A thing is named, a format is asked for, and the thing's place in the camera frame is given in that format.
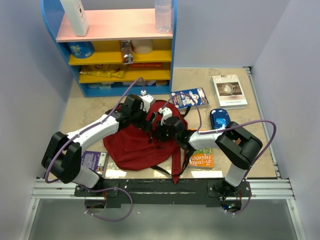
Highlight white round container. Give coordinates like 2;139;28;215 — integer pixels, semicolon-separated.
131;39;154;55

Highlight silver snack packet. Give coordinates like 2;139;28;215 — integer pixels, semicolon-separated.
120;40;134;65

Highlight white tall carton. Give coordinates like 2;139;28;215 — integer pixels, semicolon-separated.
60;0;89;37

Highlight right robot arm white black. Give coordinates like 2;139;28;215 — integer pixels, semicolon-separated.
155;116;263;197

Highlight yellow chips bag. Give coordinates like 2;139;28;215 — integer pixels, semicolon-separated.
79;64;127;79

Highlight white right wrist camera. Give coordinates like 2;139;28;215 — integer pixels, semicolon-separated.
158;106;172;125

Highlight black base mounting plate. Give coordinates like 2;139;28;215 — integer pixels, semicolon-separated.
74;178;252;210

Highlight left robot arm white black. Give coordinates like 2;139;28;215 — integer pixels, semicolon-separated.
41;94;156;196

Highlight blue snack can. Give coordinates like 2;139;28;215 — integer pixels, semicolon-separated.
67;41;95;59

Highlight orange treehouse book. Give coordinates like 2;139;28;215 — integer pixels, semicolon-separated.
188;148;214;169

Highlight purple book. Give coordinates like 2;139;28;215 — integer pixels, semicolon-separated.
81;151;109;175

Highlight blue cartoon book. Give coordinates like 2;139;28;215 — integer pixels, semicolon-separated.
170;87;209;109

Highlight blue dinosaur pencil case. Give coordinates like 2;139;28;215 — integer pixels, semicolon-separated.
209;108;231;130

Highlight red flat box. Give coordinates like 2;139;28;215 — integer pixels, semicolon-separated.
129;62;163;68

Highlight white coffee cover book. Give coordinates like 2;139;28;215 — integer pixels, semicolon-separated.
211;74;248;110

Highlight blue shelf unit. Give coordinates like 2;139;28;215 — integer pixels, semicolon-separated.
40;0;178;97

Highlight clear plastic bottle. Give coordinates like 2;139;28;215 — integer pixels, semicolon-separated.
154;0;172;34

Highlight red backpack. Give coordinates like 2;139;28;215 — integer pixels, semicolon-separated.
103;114;182;184

